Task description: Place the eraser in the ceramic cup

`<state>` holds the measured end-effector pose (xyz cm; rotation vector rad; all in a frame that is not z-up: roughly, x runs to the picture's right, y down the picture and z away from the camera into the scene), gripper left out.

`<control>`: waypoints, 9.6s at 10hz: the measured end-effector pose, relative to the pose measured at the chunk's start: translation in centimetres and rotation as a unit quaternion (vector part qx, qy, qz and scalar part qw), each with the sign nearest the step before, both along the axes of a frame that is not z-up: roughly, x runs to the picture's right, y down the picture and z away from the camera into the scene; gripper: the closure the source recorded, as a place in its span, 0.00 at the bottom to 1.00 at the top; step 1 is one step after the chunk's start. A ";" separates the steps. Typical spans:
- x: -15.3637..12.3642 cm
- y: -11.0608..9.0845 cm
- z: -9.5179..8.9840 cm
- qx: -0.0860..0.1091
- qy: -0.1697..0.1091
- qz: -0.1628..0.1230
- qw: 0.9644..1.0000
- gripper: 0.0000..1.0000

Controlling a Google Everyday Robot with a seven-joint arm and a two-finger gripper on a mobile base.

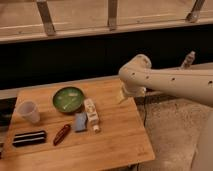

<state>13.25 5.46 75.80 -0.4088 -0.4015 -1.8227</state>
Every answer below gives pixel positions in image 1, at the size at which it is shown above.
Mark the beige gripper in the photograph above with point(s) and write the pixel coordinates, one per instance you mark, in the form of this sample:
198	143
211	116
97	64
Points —
128	91

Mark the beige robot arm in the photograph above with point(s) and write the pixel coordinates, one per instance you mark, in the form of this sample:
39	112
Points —
192	84

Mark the green ceramic bowl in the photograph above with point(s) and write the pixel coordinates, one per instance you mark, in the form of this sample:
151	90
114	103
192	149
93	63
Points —
68	99

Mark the translucent plastic cup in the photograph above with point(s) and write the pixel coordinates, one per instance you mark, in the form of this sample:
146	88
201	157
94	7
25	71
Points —
29	111

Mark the blue sponge block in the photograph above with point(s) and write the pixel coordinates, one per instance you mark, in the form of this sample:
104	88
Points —
80	122

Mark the clear plastic bottle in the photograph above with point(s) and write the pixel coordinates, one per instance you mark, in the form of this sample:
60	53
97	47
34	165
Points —
189	59

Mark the middle metal bracket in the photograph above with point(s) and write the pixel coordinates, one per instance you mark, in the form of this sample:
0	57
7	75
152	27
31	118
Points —
112	14

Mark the metal bracket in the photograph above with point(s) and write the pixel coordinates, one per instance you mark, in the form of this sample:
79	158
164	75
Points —
44	12
193	15
112	14

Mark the right metal bracket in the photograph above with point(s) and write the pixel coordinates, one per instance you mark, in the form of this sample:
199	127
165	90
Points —
193	15

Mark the left metal bracket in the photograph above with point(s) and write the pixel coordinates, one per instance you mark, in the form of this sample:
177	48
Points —
44	12

